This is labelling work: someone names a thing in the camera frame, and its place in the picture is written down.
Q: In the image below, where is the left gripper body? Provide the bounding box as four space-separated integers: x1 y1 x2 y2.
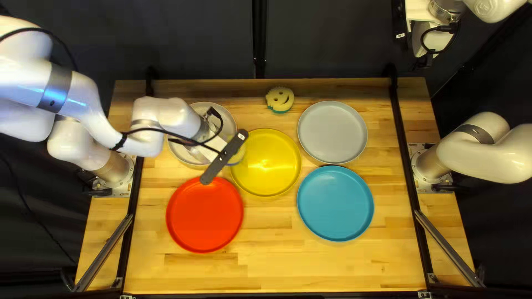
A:
183 135 228 165

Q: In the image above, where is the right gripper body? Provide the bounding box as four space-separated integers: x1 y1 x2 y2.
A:
405 0 458 59

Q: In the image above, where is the grey round plate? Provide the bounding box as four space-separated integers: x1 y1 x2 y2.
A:
167 101 238 166
297 100 369 165

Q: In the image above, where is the orange round plate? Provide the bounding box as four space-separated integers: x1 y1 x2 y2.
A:
165 176 244 254

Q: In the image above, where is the yellow round plate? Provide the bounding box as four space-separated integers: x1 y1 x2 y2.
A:
230 128 302 197

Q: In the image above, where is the teal round plate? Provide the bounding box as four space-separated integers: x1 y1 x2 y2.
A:
297 165 375 242

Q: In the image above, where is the black cable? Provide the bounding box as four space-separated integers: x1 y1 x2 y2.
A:
420 24 460 69
0 27 225 155

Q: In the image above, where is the black frame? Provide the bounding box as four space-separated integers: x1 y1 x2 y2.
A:
58 0 532 299

